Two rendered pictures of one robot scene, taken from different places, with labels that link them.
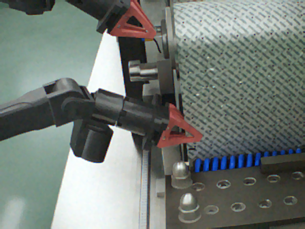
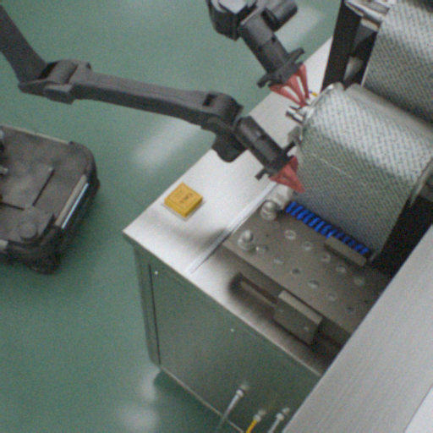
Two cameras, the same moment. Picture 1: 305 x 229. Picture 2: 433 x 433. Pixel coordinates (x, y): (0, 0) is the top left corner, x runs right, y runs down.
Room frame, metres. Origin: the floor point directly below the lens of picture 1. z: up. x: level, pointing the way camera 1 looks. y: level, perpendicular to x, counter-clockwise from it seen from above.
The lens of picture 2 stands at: (0.05, -0.35, 2.18)
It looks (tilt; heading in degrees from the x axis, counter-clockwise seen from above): 56 degrees down; 34
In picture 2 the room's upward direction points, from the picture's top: 4 degrees clockwise
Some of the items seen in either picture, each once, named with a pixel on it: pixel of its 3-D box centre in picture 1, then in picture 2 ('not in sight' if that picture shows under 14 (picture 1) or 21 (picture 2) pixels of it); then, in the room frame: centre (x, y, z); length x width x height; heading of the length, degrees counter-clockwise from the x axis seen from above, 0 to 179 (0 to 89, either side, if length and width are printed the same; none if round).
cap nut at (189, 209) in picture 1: (188, 205); (247, 238); (0.68, 0.00, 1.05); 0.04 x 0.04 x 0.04
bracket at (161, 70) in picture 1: (161, 127); (299, 156); (0.94, 0.04, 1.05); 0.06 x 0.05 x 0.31; 89
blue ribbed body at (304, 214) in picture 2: (252, 162); (328, 232); (0.82, -0.12, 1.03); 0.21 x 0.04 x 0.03; 89
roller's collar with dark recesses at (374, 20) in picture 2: not in sight; (381, 16); (1.16, 0.02, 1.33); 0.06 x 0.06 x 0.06; 89
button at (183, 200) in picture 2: not in sight; (183, 200); (0.75, 0.24, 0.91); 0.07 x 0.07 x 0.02; 89
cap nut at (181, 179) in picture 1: (180, 172); (269, 207); (0.78, 0.01, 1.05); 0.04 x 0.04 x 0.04
